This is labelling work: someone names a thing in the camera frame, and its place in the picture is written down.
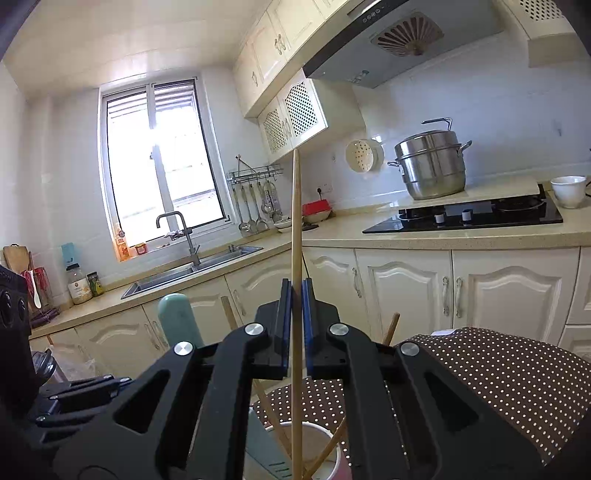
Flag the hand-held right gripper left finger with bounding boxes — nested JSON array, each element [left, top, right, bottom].
[[53, 278, 294, 480]]

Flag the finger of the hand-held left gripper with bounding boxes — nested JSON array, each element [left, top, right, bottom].
[[34, 392, 122, 445], [39, 375, 134, 401]]

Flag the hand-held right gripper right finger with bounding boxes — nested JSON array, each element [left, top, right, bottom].
[[300, 278, 543, 480]]

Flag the pink cup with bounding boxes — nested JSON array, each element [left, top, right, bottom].
[[261, 420, 342, 480]]

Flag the glass jar with black lid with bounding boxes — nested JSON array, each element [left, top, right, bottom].
[[66, 263, 94, 305]]

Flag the wooden cutting board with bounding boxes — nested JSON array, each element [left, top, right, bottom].
[[2, 244, 33, 275]]

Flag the hanging steel ladle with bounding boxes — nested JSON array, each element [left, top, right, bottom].
[[249, 184, 269, 232], [233, 185, 253, 234]]

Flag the red lidded bowl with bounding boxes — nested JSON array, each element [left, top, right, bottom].
[[302, 199, 333, 222]]

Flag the hanging steel skimmer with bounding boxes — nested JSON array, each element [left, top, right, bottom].
[[261, 181, 283, 223]]

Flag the grey kitchen faucet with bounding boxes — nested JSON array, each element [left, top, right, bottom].
[[156, 211, 201, 267]]

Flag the steel kitchen sink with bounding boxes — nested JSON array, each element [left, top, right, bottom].
[[121, 244, 264, 300]]

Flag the orange bottle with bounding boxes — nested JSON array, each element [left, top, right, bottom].
[[115, 222, 131, 262]]

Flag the brown polka dot tablecloth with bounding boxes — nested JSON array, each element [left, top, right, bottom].
[[252, 327, 591, 467]]

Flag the window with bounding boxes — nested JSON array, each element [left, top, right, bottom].
[[98, 78, 230, 263]]

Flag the steel steamer pot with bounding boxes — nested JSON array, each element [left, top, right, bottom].
[[387, 117, 473, 200]]

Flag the cream lower cabinets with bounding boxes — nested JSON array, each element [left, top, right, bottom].
[[30, 247, 591, 370]]

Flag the cream cabinets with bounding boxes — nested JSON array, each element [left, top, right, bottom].
[[233, 0, 365, 118], [30, 247, 591, 370]]

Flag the cream lattice door cabinet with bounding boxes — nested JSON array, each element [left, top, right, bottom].
[[256, 78, 356, 162]]

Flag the black gas stove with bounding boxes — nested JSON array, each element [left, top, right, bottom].
[[362, 196, 564, 234]]

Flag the grey range hood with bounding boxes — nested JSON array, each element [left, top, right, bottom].
[[302, 0, 506, 89]]

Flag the cream upper cabinets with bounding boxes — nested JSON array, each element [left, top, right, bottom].
[[233, 0, 365, 118]]

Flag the white bowl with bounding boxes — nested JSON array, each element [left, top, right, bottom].
[[550, 175, 588, 209]]

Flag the red wire utensil holder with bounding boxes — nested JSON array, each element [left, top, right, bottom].
[[23, 265, 51, 311]]

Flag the teal handled utensil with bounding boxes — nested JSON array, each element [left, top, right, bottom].
[[157, 293, 206, 352]]

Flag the metal wall utensil rack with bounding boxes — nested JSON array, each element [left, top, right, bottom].
[[228, 155, 284, 185]]

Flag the white wall colander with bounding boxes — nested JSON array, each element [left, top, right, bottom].
[[345, 138, 384, 174]]

